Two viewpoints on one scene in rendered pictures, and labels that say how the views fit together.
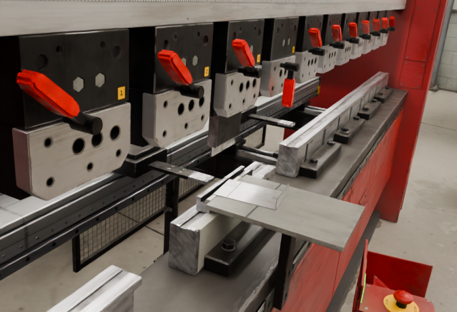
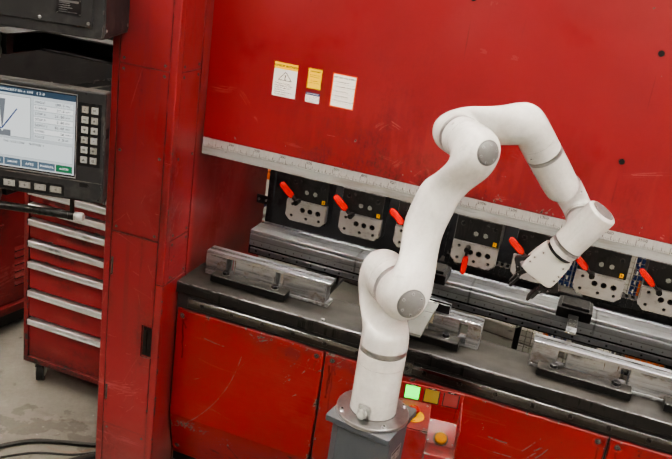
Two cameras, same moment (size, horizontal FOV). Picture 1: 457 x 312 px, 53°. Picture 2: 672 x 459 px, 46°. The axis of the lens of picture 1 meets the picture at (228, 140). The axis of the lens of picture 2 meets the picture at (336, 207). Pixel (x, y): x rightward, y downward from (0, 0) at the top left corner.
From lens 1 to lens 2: 258 cm
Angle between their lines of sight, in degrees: 76
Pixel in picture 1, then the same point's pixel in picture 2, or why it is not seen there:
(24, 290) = not seen: hidden behind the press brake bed
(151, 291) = (352, 309)
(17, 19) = (291, 170)
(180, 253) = not seen: hidden behind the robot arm
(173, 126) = (349, 228)
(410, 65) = not seen: outside the picture
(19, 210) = (361, 255)
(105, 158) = (312, 220)
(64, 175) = (295, 215)
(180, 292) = (354, 316)
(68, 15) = (306, 173)
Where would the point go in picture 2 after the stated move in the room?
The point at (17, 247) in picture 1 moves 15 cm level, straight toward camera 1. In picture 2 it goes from (349, 268) to (317, 272)
